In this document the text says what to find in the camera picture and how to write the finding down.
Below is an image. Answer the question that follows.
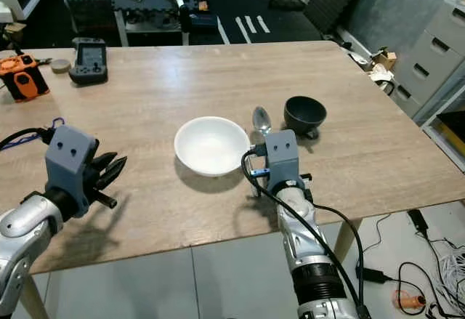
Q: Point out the silver metal spoon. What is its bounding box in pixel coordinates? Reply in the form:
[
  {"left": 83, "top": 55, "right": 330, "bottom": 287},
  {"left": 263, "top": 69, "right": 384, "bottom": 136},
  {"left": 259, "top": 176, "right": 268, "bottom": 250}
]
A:
[{"left": 251, "top": 106, "right": 273, "bottom": 198}]

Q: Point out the white cable bundle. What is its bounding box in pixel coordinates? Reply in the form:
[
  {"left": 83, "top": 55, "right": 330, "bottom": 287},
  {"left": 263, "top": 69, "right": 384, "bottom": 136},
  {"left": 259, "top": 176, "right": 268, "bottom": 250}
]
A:
[{"left": 432, "top": 235, "right": 465, "bottom": 312}]

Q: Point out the small grey round puck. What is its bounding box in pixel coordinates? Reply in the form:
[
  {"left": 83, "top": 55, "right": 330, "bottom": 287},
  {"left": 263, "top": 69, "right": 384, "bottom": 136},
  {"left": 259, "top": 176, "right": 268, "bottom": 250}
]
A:
[{"left": 50, "top": 58, "right": 72, "bottom": 74}]

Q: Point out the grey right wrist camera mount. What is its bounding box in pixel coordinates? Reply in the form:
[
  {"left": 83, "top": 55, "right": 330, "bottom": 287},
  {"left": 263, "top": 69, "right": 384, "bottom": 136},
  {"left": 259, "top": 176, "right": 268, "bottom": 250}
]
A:
[{"left": 264, "top": 129, "right": 300, "bottom": 189}]

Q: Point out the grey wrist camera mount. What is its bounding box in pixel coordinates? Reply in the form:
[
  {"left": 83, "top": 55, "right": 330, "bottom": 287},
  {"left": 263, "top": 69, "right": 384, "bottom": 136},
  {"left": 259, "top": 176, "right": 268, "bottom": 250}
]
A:
[
  {"left": 264, "top": 129, "right": 300, "bottom": 189},
  {"left": 44, "top": 124, "right": 99, "bottom": 198}
]

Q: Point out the small cardboard box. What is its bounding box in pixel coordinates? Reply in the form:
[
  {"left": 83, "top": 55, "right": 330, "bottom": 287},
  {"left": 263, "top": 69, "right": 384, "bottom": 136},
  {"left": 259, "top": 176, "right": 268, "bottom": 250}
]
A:
[{"left": 367, "top": 47, "right": 399, "bottom": 84}]

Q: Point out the white ceramic bowl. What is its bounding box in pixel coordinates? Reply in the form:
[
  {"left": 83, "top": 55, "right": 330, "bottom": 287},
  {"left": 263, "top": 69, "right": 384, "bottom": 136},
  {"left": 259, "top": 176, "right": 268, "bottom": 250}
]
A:
[{"left": 174, "top": 116, "right": 251, "bottom": 177}]

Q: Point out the orange and black device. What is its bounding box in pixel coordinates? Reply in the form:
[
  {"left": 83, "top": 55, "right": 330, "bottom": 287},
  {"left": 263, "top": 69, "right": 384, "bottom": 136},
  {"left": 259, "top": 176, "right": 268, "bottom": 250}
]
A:
[{"left": 0, "top": 54, "right": 50, "bottom": 103}]

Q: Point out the small black footed bowl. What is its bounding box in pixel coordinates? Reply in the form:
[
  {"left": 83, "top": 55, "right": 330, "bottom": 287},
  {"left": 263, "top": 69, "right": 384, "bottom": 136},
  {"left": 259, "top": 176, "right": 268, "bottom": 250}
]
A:
[{"left": 283, "top": 96, "right": 328, "bottom": 140}]

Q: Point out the black handheld remote controller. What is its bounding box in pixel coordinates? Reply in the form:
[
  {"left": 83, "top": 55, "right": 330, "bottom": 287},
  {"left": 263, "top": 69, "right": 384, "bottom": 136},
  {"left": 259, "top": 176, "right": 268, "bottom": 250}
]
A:
[{"left": 69, "top": 37, "right": 108, "bottom": 86}]

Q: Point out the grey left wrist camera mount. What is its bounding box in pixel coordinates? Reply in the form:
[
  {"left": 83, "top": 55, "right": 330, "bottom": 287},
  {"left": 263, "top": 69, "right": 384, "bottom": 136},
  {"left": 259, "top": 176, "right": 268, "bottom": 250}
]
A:
[{"left": 44, "top": 124, "right": 99, "bottom": 198}]

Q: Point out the grey drawer cabinet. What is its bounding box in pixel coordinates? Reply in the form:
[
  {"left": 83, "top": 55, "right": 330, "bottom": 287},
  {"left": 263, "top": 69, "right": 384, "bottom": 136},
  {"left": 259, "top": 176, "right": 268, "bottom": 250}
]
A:
[{"left": 392, "top": 0, "right": 465, "bottom": 124}]

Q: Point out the orange object on floor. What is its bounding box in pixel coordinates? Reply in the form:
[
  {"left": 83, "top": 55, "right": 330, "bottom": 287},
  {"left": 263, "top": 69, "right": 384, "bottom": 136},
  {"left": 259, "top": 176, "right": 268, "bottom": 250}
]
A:
[{"left": 391, "top": 290, "right": 426, "bottom": 312}]

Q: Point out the black power adapter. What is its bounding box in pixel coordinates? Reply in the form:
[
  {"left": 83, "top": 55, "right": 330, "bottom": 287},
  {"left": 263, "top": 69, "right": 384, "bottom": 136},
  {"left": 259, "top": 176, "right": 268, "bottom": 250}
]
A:
[
  {"left": 356, "top": 265, "right": 392, "bottom": 285},
  {"left": 407, "top": 209, "right": 431, "bottom": 234}
]

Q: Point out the blue cord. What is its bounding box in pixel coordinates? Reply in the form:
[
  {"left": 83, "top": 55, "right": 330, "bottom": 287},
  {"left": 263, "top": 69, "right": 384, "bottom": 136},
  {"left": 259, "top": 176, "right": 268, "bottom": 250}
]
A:
[{"left": 11, "top": 118, "right": 65, "bottom": 150}]

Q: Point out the black plastic crate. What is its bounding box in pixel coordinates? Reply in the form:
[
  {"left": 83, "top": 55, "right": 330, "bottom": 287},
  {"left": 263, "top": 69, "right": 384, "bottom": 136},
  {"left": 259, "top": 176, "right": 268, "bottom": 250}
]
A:
[{"left": 62, "top": 0, "right": 117, "bottom": 38}]

